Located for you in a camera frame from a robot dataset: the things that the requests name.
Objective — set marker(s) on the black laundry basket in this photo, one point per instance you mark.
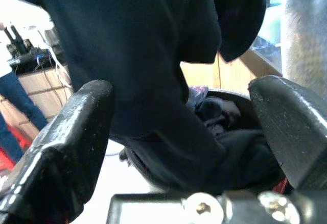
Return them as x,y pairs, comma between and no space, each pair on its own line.
237,142

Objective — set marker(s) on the dark clothes pile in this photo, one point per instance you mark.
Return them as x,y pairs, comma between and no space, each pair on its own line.
224,122

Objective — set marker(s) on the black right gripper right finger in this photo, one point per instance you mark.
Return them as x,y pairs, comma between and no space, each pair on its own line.
293,129

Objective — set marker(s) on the person in blue jeans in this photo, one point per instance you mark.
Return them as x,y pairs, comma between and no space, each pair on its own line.
12,101

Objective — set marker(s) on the grey fuzzy curtain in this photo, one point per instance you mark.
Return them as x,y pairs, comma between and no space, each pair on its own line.
306,27

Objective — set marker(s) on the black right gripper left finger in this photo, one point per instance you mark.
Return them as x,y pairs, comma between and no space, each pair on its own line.
64,142

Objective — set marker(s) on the dark navy garment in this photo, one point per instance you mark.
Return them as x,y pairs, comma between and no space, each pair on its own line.
132,76

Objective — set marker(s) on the wooden cabinet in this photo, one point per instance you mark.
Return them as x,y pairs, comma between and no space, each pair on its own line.
237,71

